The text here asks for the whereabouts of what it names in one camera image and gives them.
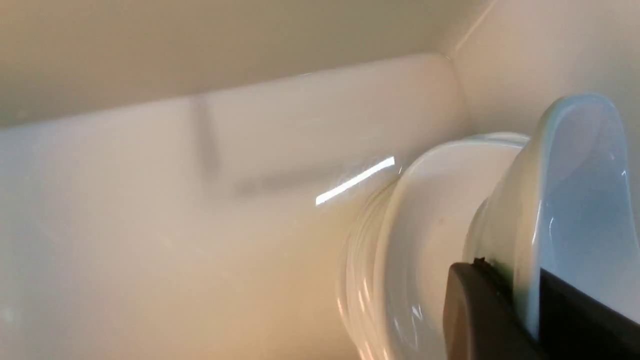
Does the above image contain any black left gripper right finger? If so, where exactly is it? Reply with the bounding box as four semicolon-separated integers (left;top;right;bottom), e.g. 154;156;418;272
539;269;640;360

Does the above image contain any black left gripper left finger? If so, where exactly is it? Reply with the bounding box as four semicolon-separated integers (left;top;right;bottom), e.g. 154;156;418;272
442;258;546;360

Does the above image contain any small white dish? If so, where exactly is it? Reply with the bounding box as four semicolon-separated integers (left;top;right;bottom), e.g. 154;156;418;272
464;93;640;338

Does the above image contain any stack of white dishes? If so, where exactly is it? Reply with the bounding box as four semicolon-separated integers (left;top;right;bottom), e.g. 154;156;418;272
336;132;530;360

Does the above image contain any large white plastic bin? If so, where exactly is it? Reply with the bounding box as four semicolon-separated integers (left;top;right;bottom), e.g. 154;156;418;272
0;0;639;360

